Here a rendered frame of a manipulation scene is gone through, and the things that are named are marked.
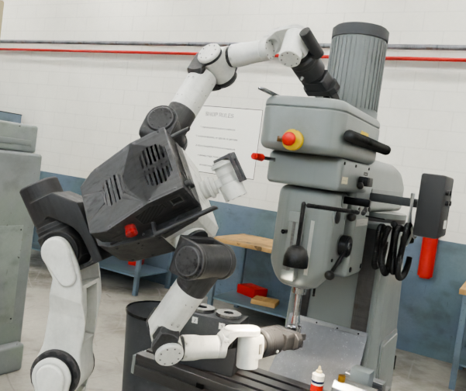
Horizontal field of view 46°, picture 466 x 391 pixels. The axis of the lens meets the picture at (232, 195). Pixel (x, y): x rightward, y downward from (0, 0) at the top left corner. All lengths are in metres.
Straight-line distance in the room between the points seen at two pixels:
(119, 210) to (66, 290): 0.31
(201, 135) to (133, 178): 5.57
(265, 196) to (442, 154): 2.02
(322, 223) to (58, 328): 0.83
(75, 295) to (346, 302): 1.06
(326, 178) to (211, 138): 5.30
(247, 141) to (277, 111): 5.03
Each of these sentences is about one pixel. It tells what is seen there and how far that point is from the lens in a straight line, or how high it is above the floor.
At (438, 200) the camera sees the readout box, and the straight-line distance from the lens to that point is 1.90.
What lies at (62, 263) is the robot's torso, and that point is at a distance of 1.58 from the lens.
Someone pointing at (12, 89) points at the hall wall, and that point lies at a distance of 9.44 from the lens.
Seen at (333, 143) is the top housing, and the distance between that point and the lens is 1.56.
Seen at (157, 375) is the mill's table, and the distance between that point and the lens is 2.03.
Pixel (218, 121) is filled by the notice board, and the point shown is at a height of 2.19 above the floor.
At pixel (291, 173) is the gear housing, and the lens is 1.68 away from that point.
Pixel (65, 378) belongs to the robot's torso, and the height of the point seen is 1.02.
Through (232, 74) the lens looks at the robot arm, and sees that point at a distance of 1.76.
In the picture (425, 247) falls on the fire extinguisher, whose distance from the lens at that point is 5.82.
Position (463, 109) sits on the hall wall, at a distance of 5.98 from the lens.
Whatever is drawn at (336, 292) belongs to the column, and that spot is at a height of 1.23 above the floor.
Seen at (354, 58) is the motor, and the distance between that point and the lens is 1.97.
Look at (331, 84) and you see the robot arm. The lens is 1.75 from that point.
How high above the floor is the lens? 1.66
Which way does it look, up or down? 3 degrees down
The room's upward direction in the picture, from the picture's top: 8 degrees clockwise
